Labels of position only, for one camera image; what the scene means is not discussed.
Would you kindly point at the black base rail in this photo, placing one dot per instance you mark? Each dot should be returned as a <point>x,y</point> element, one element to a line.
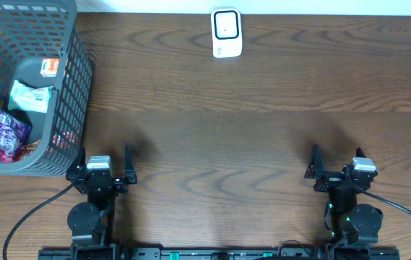
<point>182,254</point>

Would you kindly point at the grey plastic mesh basket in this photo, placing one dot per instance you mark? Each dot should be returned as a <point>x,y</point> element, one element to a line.
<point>29,32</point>

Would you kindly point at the white barcode scanner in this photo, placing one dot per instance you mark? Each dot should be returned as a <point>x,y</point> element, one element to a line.
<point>227,36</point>

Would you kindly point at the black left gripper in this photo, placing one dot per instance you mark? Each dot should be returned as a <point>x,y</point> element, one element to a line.
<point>101,181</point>

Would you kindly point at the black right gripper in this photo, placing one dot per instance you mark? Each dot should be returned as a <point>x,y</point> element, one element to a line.
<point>316,170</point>

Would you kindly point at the orange juice carton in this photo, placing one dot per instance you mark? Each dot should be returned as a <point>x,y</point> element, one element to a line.
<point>49,67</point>

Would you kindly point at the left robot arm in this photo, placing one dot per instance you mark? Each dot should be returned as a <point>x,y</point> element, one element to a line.
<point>91,222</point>

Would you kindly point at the teal snack wrapper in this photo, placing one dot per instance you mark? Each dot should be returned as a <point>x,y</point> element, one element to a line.
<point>30,99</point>

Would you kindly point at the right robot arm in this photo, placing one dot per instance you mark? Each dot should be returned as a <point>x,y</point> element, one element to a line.
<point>355,226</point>

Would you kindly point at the orange chocolate bar wrapper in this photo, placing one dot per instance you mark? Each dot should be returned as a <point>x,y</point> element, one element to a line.
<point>26,150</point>

